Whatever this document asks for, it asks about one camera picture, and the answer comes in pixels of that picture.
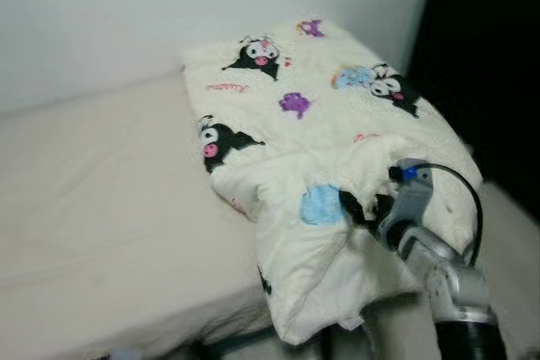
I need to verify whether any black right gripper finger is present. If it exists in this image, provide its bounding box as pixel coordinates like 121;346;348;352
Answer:
337;190;365;226

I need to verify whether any cream cartoon print quilt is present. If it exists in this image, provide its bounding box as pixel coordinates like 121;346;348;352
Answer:
181;17;486;347

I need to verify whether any grey robot leg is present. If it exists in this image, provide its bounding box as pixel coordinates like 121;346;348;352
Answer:
323;325;376;360

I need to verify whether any dark wardrobe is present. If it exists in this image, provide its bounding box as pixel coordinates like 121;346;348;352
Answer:
403;0;540;219

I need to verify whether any mattress with cream sheet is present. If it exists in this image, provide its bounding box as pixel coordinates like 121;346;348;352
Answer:
0;69;540;360

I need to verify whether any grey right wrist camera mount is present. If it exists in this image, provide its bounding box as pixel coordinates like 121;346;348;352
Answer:
390;158;437;250

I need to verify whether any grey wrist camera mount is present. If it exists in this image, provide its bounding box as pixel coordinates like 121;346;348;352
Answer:
108;347;143;360
390;158;437;250

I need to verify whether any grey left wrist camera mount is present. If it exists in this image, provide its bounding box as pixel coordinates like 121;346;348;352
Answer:
108;347;143;360

